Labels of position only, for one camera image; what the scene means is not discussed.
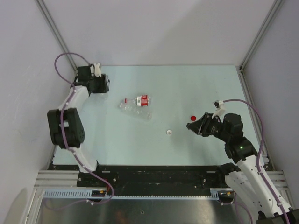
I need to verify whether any left aluminium frame post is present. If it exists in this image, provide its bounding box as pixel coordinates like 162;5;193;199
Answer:
35;0;79;73

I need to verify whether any purple cable loop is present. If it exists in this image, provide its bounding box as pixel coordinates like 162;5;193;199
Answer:
44;196;113;211
224;193;255;224

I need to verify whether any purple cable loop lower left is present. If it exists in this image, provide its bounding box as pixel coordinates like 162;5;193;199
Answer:
44;196;113;211

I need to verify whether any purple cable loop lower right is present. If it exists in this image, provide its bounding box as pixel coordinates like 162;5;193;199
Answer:
224;193;255;224

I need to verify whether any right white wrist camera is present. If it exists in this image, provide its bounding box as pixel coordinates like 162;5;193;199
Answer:
213;100;226;118

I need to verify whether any grey slotted cable duct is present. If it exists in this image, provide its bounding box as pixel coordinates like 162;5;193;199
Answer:
43;188;225;201

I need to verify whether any small clear blue-label bottle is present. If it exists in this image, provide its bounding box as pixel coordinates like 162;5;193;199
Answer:
103;74;110;92

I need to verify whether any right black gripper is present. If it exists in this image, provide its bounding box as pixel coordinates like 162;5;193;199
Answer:
186;112;230;142

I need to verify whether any large clear unlabeled bottle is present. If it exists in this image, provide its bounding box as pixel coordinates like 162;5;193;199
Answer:
119;102;152;121

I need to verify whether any aluminium frame post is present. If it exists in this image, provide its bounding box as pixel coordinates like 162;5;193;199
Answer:
238;0;287;72
35;0;79;73

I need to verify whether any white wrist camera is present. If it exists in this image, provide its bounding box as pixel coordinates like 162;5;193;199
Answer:
213;100;226;118
90;63;102;77

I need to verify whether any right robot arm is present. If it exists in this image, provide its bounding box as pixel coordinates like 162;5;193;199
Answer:
186;113;299;224

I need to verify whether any clear red-label bottle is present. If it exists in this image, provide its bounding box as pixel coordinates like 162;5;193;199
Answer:
124;95;152;107

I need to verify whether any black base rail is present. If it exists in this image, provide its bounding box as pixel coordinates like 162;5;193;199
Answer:
74;164;240;197

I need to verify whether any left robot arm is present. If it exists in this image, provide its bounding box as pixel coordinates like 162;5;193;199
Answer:
47;63;110;187

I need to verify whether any right aluminium frame post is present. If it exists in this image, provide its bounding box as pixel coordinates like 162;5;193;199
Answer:
238;0;287;72

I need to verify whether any white bottle cap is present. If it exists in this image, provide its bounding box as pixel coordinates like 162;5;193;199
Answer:
166;130;172;136

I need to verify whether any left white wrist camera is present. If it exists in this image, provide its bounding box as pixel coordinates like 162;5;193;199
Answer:
90;63;102;77

